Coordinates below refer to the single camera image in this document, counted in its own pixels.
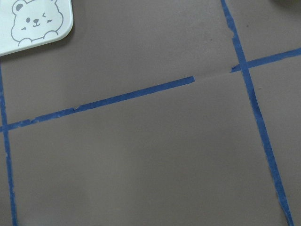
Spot cream bear print tray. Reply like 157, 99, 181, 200
0, 0, 73, 56

